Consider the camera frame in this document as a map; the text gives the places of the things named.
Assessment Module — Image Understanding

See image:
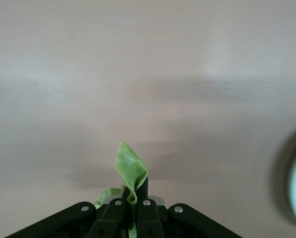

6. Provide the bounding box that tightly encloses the green lettuce leaf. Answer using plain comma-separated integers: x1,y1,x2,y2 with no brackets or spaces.
93,141,149,238

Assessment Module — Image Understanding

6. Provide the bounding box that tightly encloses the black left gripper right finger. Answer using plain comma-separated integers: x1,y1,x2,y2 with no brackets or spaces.
135,177,242,238

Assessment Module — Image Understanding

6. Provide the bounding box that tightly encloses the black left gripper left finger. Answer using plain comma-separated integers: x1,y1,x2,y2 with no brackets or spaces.
3,185,130,238

